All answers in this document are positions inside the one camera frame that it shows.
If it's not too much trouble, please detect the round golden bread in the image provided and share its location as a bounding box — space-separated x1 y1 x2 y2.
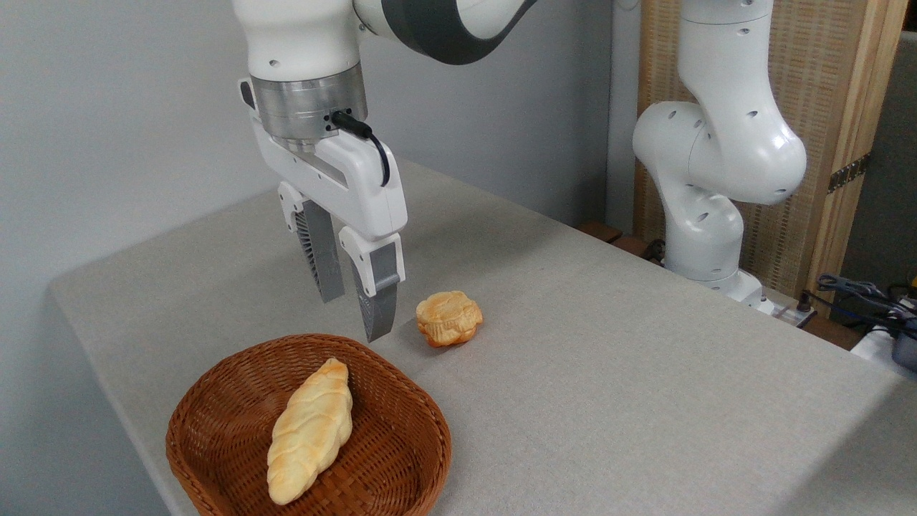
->
416 290 484 348

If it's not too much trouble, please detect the woven wood folding screen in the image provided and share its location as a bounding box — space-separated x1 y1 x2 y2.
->
634 0 909 316

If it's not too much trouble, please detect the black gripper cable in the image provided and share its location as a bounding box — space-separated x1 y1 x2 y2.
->
331 110 392 188

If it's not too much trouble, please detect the long braided bread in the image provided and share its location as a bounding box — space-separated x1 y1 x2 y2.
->
267 358 354 506

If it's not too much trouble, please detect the bundle of dark cables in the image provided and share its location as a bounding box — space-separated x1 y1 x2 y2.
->
801 274 917 334

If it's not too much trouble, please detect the brown wicker basket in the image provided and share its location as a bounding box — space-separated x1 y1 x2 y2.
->
165 333 453 516

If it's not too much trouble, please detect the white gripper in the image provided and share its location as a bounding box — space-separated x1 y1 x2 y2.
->
238 77 408 343

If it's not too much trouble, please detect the metal screen hinge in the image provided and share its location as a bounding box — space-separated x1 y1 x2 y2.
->
827 152 872 194

